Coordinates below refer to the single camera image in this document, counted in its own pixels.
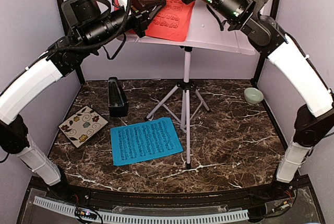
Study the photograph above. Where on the black right frame post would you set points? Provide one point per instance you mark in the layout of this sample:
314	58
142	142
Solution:
261	62

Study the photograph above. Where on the white folding tripod stand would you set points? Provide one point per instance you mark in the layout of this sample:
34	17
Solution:
186	85

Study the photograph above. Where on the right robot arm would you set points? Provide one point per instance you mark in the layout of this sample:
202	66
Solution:
315	118

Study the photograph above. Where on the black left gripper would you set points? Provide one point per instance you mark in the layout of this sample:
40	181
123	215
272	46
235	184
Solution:
143	18

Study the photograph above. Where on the floral square ceramic tile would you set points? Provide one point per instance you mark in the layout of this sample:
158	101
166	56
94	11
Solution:
82	125

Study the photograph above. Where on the grey slotted cable duct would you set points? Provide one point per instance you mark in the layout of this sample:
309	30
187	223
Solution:
141	215

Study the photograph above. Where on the pale green ceramic bowl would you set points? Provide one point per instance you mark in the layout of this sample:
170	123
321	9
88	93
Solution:
253	96

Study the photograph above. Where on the blue sheet music page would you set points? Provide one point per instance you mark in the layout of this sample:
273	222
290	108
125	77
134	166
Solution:
144	141

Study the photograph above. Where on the red sheet music page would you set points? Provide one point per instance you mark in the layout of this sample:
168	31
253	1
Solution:
170	26

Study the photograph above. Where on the black metronome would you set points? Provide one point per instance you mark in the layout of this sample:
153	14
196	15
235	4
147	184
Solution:
117	100

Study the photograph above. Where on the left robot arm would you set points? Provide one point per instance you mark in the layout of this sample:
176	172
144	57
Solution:
92	24

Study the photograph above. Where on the white perforated music stand desk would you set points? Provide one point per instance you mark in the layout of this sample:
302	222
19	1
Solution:
204	32

